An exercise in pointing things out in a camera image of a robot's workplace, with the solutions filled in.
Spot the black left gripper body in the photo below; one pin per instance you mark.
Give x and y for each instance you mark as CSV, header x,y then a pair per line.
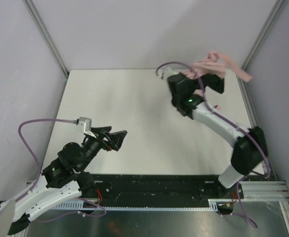
x,y
105,139

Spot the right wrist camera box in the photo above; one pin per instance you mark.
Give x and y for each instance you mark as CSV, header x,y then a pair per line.
x,y
166,72

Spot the right corner aluminium post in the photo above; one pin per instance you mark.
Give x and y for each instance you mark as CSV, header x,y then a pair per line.
x,y
264,32

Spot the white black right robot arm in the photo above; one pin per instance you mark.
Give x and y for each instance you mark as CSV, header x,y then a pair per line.
x,y
248,144

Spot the left corner aluminium post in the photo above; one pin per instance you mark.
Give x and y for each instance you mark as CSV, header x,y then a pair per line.
x,y
29,4

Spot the corner aluminium post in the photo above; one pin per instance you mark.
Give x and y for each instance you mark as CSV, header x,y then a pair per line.
x,y
264,32
29,4

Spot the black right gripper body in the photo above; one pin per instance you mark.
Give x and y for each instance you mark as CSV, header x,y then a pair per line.
x,y
202,80

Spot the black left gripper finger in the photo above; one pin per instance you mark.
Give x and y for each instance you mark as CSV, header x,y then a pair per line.
x,y
100,130
118,138

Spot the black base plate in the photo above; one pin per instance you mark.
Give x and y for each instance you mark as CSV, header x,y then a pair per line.
x,y
155,191

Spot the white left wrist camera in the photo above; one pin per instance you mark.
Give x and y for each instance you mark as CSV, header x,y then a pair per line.
x,y
84,125

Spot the pink folding umbrella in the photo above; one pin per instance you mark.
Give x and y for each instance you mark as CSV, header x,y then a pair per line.
x,y
215,63

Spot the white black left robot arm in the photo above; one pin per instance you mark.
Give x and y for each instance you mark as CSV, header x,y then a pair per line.
x,y
64,179

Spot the aluminium frame rail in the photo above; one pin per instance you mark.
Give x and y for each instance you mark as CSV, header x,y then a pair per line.
x,y
257,136

